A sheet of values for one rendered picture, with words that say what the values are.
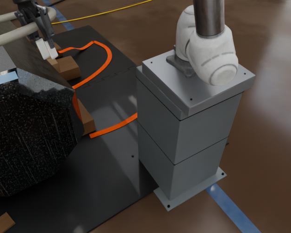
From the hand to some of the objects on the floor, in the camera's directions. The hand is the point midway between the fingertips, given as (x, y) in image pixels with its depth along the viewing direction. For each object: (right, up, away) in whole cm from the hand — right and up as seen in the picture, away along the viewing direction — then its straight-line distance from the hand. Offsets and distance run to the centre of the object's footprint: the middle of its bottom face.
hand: (47, 49), depth 96 cm
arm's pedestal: (+57, -60, +96) cm, 127 cm away
